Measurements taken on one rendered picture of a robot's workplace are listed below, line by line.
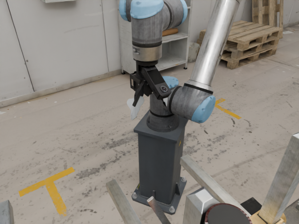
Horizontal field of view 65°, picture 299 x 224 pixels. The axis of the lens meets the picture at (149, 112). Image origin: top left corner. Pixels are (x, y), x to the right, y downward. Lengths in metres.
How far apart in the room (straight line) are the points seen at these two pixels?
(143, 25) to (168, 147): 0.79
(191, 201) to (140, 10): 0.49
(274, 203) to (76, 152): 1.76
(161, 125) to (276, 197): 0.79
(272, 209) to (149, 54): 0.50
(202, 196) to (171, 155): 0.99
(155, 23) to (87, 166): 1.51
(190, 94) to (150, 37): 0.51
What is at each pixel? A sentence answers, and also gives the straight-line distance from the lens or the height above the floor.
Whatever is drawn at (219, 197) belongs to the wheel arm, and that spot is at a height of 0.85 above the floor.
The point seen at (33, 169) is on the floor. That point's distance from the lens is 2.12.
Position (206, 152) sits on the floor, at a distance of 2.11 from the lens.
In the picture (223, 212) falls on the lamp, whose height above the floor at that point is 1.11.
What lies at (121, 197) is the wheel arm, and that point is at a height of 0.86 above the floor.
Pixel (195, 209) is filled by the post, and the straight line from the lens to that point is 0.36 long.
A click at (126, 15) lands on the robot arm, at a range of 0.87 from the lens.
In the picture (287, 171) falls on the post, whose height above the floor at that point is 1.04.
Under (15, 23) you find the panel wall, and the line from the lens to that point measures 2.87.
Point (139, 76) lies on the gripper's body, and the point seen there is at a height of 1.08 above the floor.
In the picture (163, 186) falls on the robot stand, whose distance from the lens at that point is 1.55.
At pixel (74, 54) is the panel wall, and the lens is 3.10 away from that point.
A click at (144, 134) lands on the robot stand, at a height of 0.59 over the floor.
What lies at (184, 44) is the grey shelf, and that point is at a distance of 3.62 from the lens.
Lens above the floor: 1.39
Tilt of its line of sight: 33 degrees down
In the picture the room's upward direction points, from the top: straight up
